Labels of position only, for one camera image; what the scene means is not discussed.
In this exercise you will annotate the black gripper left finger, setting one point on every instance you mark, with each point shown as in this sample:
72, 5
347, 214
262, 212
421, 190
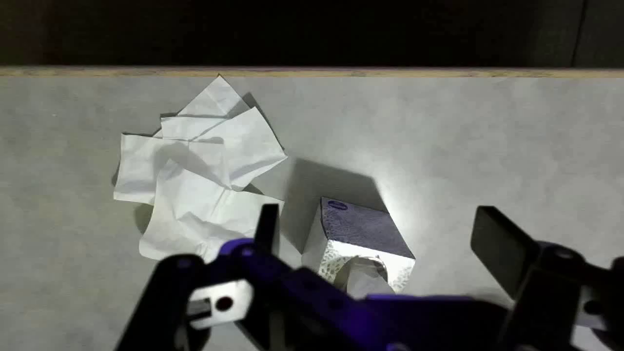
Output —
168, 294

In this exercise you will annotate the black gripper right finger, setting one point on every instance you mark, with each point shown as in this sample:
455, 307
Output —
513, 255

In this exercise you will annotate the white pulled tissue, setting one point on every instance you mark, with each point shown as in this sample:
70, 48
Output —
367, 282

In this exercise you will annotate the crumpled white tissue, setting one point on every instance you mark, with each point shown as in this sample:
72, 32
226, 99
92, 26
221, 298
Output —
244, 140
182, 208

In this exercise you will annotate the cube tissue box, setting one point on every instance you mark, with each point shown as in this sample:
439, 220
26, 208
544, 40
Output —
357, 227

